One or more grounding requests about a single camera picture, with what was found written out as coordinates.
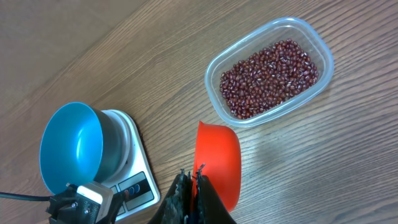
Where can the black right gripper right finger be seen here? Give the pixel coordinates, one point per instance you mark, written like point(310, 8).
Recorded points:
point(209, 208)

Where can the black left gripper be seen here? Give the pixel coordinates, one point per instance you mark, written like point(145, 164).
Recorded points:
point(67, 207)

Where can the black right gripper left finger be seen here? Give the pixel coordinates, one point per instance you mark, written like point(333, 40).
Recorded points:
point(175, 207)

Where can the red measuring scoop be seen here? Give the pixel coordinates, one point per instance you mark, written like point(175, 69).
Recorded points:
point(218, 156)

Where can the white kitchen scale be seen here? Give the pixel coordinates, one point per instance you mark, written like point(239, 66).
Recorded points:
point(133, 177)

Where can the blue bowl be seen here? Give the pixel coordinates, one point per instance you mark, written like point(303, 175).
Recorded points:
point(80, 144)

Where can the red beans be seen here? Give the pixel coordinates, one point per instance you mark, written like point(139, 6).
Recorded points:
point(267, 78)

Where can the clear plastic container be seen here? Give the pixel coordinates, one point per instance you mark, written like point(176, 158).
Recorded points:
point(279, 29)

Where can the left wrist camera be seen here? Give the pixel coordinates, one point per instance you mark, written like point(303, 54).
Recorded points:
point(100, 195)

